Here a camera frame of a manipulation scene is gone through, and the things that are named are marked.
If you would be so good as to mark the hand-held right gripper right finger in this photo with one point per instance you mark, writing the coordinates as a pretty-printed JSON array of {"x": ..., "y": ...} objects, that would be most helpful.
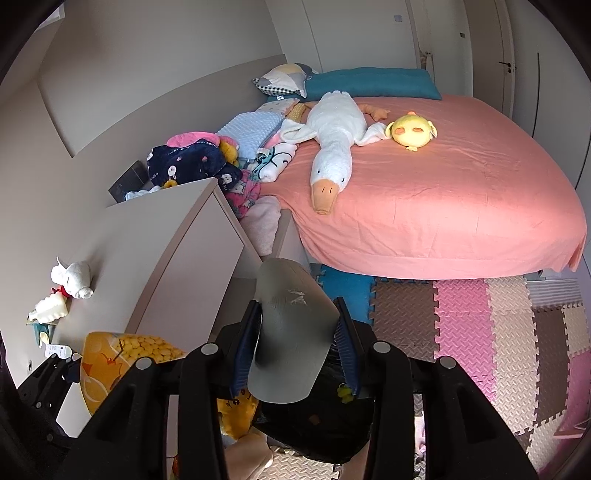
[{"x": 347, "y": 353}]

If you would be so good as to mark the tan plush toy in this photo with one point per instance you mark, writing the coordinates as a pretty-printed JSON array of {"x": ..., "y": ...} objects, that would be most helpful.
[{"x": 300, "y": 113}]

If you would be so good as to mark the teal paper packet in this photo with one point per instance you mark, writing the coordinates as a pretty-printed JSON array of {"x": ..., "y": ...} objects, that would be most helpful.
[{"x": 42, "y": 333}]

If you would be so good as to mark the white wardrobe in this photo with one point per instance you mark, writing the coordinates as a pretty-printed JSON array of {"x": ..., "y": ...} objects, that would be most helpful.
[{"x": 360, "y": 37}]

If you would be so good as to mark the bed with pink sheet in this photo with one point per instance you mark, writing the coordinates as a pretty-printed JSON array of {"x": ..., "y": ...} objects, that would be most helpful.
[{"x": 438, "y": 198}]

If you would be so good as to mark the grey baseball cap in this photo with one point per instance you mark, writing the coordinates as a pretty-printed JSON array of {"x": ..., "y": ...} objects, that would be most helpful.
[{"x": 291, "y": 332}]

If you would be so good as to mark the white cartoon print cloth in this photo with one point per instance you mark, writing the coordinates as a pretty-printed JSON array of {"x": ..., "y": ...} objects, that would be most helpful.
[{"x": 277, "y": 159}]

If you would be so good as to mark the yellow chick plush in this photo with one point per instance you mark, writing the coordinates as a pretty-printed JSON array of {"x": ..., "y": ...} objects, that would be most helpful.
[{"x": 411, "y": 131}]

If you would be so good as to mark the white crumpled cloth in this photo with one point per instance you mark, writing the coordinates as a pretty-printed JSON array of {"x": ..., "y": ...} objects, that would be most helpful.
[{"x": 143, "y": 191}]

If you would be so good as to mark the patchwork pillow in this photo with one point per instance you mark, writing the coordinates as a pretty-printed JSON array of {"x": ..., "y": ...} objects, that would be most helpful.
[{"x": 284, "y": 79}]

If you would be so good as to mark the white goose plush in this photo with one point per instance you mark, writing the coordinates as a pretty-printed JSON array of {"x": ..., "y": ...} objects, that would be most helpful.
[{"x": 330, "y": 138}]

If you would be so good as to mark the grey striped rug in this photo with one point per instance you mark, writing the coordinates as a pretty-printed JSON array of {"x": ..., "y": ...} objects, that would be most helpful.
[{"x": 551, "y": 290}]

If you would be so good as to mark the light blue fleece blanket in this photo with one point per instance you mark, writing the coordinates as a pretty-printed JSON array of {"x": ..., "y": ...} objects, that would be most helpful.
[{"x": 251, "y": 129}]

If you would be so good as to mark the hot pink cloth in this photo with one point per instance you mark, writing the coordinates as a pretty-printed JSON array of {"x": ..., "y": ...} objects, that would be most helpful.
[{"x": 191, "y": 139}]

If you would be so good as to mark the small white box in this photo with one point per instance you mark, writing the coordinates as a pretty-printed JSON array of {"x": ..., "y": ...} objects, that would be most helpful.
[{"x": 61, "y": 353}]

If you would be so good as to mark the white sponge brush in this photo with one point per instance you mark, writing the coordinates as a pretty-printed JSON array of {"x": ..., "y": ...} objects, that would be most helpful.
[{"x": 48, "y": 309}]

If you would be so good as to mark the beige dresser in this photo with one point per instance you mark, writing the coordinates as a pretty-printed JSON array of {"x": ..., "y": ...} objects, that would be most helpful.
[{"x": 152, "y": 249}]

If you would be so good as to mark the yellow cartoon plush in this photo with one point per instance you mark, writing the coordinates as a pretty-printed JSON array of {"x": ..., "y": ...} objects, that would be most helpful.
[{"x": 238, "y": 410}]

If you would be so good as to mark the black wall switch panel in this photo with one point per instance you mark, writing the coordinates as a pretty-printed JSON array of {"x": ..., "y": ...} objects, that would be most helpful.
[{"x": 127, "y": 182}]

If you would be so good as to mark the teal long pillow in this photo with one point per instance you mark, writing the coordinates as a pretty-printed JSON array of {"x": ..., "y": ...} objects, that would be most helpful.
[{"x": 378, "y": 83}]

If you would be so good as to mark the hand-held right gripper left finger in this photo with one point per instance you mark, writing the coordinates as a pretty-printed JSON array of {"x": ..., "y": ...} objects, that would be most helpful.
[{"x": 247, "y": 344}]

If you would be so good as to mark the small printed pillow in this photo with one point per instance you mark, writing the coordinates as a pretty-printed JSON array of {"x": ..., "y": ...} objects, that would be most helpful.
[{"x": 277, "y": 107}]

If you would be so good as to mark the navy printed blanket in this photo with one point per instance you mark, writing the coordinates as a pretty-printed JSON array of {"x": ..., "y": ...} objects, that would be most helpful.
[{"x": 184, "y": 166}]

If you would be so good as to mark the small pink red toy figure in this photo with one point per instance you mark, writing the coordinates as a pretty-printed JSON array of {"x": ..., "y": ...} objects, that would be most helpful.
[{"x": 61, "y": 291}]

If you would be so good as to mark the foam puzzle floor mats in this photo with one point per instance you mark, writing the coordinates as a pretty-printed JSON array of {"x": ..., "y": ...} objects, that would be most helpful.
[{"x": 461, "y": 304}]

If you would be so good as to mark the black plastic bag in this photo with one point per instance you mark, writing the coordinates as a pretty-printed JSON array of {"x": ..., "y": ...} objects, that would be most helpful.
[{"x": 314, "y": 429}]

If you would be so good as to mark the beige cloth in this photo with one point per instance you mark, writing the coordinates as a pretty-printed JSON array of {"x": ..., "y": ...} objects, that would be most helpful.
[{"x": 249, "y": 457}]

